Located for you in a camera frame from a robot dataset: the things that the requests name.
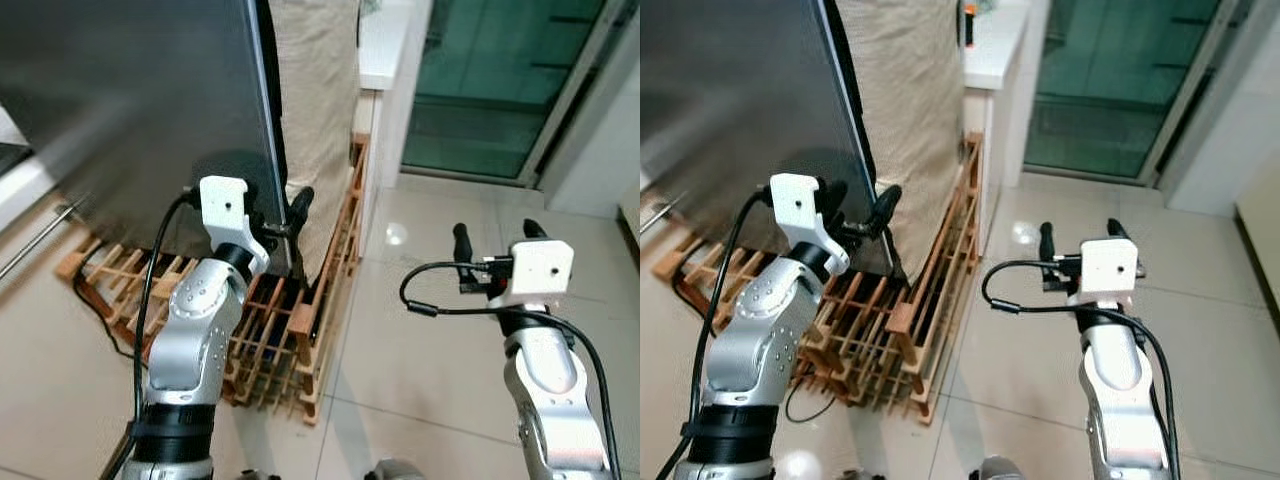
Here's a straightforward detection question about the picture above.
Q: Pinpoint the wooden slatted rack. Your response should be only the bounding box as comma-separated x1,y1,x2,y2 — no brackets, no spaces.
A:
650,130,988,428
55,133,373,428

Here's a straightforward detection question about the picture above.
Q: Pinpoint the metal drawer handle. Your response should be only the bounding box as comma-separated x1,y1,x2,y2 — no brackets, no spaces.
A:
0,198,89,283
640,195,693,239

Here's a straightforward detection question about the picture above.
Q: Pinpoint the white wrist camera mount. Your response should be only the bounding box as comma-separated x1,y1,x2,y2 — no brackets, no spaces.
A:
768,172,852,278
487,240,575,307
1065,238,1142,307
198,176,272,277

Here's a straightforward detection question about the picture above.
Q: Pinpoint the green glass sliding door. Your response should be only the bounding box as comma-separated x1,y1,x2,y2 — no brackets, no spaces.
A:
400,0,641,191
1020,0,1256,189

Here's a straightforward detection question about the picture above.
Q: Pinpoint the grey mini fridge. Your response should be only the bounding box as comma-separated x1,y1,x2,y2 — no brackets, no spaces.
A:
640,0,898,279
0,0,293,279

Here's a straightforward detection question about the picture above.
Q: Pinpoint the beige linen cloth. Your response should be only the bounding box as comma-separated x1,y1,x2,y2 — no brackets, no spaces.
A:
835,0,968,289
262,0,363,286

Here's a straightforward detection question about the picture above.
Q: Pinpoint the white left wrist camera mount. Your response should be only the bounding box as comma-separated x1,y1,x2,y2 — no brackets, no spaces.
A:
768,172,852,278
198,176,272,277

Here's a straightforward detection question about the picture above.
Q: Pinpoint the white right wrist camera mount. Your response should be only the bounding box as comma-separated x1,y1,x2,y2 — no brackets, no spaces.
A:
487,240,575,307
1065,238,1142,307

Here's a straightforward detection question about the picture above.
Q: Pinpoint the black power cord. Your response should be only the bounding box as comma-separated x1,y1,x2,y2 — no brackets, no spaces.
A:
783,375,839,423
72,268,151,369

